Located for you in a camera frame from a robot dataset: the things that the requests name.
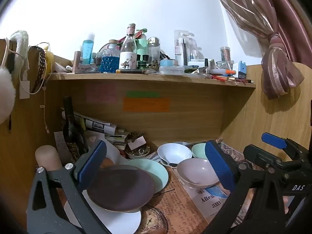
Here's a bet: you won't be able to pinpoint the white bowl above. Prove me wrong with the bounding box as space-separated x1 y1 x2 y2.
157 143 193 167

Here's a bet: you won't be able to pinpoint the tall jar of sticks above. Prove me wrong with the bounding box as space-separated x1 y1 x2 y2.
220 46 232 62

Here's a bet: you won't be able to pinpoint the green plate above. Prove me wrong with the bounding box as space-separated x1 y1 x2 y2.
124 158 170 195

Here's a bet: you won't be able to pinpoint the clear blister pack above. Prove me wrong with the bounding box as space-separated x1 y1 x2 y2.
174 30 195 66

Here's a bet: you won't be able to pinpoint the beige hanging cord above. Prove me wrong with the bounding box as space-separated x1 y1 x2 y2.
40 86 50 134

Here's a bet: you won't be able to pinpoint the blue liquid bottle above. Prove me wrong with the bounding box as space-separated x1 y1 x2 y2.
82 33 95 65

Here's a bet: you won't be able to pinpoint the dark wine bottle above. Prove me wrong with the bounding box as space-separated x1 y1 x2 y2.
62 96 89 162

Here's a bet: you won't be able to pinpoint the white plate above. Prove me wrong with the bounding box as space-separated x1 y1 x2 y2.
64 189 142 234

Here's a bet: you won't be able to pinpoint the small bowl of trinkets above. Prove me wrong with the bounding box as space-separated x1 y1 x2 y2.
125 145 151 159

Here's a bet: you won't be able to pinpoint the brown braided headband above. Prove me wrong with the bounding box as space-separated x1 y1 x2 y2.
29 45 48 94

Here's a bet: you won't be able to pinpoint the green pump bottle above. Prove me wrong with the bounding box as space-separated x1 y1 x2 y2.
135 28 148 65

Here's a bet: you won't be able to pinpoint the lilac bowl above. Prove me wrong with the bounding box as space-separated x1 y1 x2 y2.
177 158 221 189

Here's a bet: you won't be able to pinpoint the newsprint paper mat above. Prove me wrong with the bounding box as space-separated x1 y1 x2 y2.
141 139 256 234

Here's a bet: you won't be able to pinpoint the clear bottle silver cap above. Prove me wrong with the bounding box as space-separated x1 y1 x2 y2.
147 36 160 62

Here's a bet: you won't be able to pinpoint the dark pen with gold ends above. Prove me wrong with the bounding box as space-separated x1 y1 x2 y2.
116 69 147 74

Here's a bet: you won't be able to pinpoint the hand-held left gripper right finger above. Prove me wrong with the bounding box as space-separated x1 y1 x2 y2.
202 140 288 234

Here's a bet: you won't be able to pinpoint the glass jar of blue beads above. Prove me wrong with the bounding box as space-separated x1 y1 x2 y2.
101 40 120 74

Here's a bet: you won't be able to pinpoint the wooden desk shelf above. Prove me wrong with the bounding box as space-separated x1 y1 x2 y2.
47 72 256 88

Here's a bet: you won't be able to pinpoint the green sticky note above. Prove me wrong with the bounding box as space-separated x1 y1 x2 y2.
126 91 160 98

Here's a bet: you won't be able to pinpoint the white fluffy earmuffs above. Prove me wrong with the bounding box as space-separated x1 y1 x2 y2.
0 30 30 125

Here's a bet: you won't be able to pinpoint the orange sticky note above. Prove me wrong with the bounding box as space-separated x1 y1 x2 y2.
122 97 170 113

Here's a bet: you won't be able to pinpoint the cream candle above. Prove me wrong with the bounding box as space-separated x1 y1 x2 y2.
35 145 63 172

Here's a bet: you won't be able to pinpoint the clear plastic lidded box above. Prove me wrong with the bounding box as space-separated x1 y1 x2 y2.
159 66 185 75

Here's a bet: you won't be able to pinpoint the pink sticky note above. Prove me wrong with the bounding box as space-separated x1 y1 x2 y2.
86 83 118 103

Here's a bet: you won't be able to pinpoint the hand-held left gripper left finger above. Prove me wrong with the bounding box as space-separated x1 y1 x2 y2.
26 140 108 234

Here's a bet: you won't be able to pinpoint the small white cardboard box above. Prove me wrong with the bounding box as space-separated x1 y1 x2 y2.
127 136 147 150

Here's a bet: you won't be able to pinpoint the yellow headband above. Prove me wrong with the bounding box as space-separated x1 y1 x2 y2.
46 50 54 72

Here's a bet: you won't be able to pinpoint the clear glass bottle illustrated label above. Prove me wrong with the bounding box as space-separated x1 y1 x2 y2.
119 24 137 71

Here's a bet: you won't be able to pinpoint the white hanging tag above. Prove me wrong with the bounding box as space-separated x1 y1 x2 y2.
19 79 31 99

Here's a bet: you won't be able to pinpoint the green bowl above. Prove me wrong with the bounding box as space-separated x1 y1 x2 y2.
191 143 207 159

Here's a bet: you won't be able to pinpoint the pink striped curtain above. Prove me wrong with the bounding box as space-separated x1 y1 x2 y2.
210 0 312 100

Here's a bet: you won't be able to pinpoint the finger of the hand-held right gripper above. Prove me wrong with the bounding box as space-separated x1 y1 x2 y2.
243 144 284 173
261 132 305 161

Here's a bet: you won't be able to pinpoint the blue pencil sharpener box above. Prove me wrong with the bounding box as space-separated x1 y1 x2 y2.
238 61 247 80

